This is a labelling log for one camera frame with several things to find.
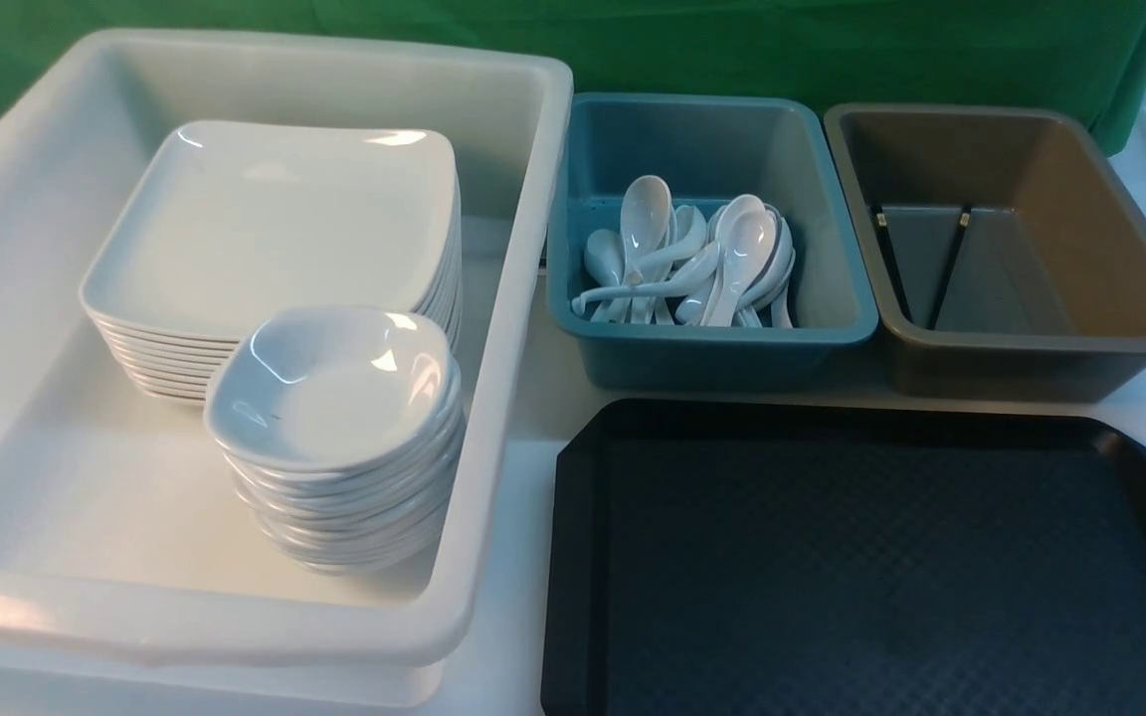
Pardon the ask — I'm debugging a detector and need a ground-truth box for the stack of small white bowls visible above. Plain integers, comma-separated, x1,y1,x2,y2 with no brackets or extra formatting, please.
203,305,466,576

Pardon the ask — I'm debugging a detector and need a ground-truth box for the black plastic serving tray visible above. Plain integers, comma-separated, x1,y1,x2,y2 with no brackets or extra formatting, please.
540,399,1146,715

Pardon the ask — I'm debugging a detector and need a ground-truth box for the large white plastic tub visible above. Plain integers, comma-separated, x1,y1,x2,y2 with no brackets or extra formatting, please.
0,29,573,715

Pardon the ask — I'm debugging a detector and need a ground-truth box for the white ceramic soup spoon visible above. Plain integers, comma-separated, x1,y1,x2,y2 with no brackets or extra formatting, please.
699,207,778,326

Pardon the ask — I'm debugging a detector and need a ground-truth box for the green cloth backdrop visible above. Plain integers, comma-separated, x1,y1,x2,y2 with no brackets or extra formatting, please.
0,1,1146,155

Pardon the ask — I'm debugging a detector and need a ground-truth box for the black chopstick gold band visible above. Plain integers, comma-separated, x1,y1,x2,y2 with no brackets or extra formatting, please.
869,203,913,323
926,204,973,330

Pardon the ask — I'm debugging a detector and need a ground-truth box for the teal plastic bin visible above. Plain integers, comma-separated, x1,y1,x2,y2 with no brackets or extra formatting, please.
545,93,879,393

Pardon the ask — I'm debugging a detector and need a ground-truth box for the small white round dish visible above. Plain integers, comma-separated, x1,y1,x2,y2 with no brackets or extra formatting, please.
203,304,464,472

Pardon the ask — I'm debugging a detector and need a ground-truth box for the pile of white soup spoons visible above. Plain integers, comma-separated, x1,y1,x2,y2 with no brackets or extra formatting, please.
570,175,798,329

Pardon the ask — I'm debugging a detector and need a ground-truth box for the brown plastic bin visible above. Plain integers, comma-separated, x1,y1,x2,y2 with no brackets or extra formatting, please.
824,103,1146,402

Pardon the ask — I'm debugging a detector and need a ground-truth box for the stack of white square plates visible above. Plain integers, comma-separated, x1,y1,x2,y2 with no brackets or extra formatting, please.
79,120,464,406

